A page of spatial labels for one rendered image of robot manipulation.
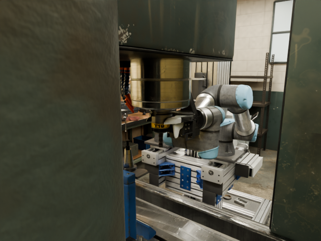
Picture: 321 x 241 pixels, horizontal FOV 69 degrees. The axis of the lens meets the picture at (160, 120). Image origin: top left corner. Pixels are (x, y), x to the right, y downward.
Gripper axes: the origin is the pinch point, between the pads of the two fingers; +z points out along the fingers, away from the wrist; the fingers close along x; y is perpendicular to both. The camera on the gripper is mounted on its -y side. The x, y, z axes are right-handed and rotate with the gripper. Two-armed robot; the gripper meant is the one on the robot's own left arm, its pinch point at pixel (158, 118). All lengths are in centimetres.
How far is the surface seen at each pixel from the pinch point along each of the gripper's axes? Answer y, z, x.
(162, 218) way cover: 69, -53, 39
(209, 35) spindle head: -20.9, -2.7, -12.5
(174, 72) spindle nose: -12.1, 3.2, -7.2
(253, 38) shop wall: -101, -447, 133
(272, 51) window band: -75, -450, 94
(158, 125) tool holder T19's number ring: 1.7, 1.2, -1.1
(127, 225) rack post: 40.8, -4.2, 16.4
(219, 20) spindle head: -25.1, -7.6, -12.2
